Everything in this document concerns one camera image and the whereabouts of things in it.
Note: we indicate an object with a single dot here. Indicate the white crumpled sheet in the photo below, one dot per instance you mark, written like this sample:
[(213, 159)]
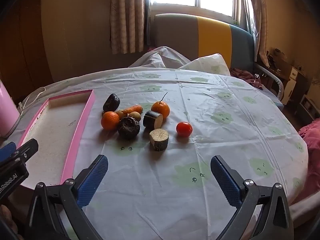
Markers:
[(160, 57)]

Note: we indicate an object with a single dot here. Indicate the round yellow-brown potato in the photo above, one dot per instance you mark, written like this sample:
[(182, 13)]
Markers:
[(135, 115)]

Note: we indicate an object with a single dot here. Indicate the white printed pillow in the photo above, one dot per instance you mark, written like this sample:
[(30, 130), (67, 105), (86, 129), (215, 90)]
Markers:
[(212, 65)]

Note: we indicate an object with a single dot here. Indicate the orange mandarin with stem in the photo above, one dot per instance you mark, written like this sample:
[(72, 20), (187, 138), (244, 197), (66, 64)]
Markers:
[(161, 110)]

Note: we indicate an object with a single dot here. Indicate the brown cardboard box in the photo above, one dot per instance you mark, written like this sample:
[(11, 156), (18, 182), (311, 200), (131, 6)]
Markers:
[(280, 60)]

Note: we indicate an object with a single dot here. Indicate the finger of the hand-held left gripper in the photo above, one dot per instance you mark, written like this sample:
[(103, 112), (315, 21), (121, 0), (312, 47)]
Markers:
[(26, 148), (7, 150)]

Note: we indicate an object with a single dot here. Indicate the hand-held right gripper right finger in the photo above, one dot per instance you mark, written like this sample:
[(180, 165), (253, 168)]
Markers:
[(225, 182)]

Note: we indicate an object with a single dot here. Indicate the dark-skinned cut stalk piece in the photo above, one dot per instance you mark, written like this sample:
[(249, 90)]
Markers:
[(159, 138), (152, 120)]

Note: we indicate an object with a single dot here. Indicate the pink shallow box tray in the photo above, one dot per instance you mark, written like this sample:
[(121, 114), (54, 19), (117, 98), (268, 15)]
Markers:
[(55, 130)]

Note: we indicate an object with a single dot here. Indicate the dark round wrinkled fruit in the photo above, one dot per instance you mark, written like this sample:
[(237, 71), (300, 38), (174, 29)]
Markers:
[(128, 128)]

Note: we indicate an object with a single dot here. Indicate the grey metal bed rail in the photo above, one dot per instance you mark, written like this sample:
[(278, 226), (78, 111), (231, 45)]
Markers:
[(277, 85)]

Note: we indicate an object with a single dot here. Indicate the dark red cloth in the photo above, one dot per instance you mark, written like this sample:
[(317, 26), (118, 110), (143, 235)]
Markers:
[(245, 76)]

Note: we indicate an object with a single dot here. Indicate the white green-printed tablecloth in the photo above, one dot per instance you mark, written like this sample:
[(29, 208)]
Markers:
[(200, 100)]

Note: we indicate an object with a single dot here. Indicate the grey yellow blue headboard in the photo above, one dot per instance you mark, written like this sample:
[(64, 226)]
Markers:
[(212, 35)]

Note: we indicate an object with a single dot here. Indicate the pink blanket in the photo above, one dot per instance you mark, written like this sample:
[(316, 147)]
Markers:
[(312, 140)]

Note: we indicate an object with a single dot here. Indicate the dark oval wrinkled fruit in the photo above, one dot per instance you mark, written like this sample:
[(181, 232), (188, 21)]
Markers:
[(111, 102)]

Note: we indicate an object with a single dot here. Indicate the red tomato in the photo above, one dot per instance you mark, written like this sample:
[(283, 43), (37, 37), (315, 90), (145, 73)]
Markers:
[(184, 129)]

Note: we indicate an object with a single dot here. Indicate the pink appliance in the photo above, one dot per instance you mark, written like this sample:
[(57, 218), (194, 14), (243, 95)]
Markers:
[(7, 110)]

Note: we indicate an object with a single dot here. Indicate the brown wooden wardrobe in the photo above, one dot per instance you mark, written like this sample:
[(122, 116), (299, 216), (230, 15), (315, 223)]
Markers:
[(20, 42)]

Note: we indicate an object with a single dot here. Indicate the orange carrot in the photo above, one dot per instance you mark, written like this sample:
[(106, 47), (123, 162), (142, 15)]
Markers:
[(132, 109)]

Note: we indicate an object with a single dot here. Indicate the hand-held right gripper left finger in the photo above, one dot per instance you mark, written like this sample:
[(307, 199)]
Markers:
[(92, 180)]

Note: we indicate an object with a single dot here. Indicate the beige patterned curtain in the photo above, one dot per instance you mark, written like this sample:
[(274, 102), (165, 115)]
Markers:
[(127, 17), (260, 30)]

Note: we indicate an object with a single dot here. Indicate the small yellow-brown root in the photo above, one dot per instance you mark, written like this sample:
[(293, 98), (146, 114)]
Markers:
[(121, 114)]

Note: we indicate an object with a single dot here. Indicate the white small cabinet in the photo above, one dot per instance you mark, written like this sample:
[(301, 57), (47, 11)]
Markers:
[(291, 85)]

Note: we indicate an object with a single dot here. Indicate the stemless orange mandarin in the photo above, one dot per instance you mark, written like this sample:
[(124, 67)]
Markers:
[(110, 121)]

